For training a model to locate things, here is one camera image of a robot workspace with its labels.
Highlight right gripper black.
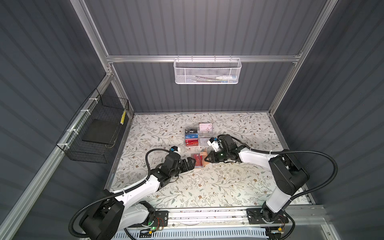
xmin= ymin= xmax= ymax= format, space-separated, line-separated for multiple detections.
xmin=204 ymin=149 xmax=229 ymax=163

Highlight pink leather card wallet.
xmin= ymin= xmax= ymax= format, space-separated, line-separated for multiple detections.
xmin=191 ymin=152 xmax=209 ymax=168

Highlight clear acrylic card display stand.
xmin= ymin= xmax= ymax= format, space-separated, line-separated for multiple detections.
xmin=183 ymin=123 xmax=213 ymax=140

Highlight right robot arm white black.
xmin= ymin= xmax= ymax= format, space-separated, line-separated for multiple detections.
xmin=205 ymin=135 xmax=309 ymax=224

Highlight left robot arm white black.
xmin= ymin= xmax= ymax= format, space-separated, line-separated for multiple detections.
xmin=69 ymin=148 xmax=196 ymax=240

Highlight white VIP diamond card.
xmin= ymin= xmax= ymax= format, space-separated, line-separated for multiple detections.
xmin=199 ymin=138 xmax=210 ymax=146

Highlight blue VIP card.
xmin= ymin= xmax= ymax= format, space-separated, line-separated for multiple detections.
xmin=185 ymin=134 xmax=199 ymax=139

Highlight pink VIP card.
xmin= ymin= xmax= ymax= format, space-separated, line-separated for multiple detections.
xmin=199 ymin=123 xmax=213 ymax=133

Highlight black VIP card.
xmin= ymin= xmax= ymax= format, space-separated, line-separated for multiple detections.
xmin=185 ymin=128 xmax=199 ymax=135

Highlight white vented panel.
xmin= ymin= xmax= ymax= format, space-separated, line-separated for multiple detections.
xmin=113 ymin=227 xmax=269 ymax=240

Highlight yellow tag on basket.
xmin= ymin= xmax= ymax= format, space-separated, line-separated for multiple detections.
xmin=120 ymin=110 xmax=126 ymax=125

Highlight pens in white basket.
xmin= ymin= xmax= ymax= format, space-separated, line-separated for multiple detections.
xmin=195 ymin=75 xmax=238 ymax=83

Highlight black pad in basket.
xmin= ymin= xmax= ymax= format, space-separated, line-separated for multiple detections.
xmin=82 ymin=119 xmax=119 ymax=145

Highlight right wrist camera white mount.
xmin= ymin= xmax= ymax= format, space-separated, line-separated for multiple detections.
xmin=207 ymin=138 xmax=221 ymax=152

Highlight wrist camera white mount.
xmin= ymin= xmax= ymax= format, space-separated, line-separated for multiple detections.
xmin=207 ymin=138 xmax=221 ymax=152
xmin=170 ymin=146 xmax=180 ymax=153

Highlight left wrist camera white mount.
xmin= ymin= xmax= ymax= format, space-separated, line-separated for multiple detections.
xmin=170 ymin=146 xmax=180 ymax=153

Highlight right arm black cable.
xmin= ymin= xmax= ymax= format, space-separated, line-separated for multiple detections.
xmin=217 ymin=134 xmax=339 ymax=202

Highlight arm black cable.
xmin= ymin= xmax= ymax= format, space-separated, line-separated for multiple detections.
xmin=68 ymin=148 xmax=175 ymax=239
xmin=217 ymin=134 xmax=339 ymax=202

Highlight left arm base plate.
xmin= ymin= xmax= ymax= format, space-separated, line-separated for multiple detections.
xmin=130 ymin=211 xmax=169 ymax=228

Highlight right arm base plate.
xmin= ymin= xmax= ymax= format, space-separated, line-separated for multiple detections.
xmin=246 ymin=208 xmax=289 ymax=225

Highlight white wire mesh basket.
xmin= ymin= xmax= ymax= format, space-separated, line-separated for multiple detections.
xmin=173 ymin=57 xmax=242 ymax=85

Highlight black wire basket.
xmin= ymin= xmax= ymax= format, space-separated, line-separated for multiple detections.
xmin=57 ymin=91 xmax=130 ymax=164

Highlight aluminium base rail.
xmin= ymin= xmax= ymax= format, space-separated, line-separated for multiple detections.
xmin=86 ymin=205 xmax=328 ymax=232

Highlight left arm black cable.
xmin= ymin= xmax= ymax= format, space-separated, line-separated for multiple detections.
xmin=68 ymin=148 xmax=175 ymax=239

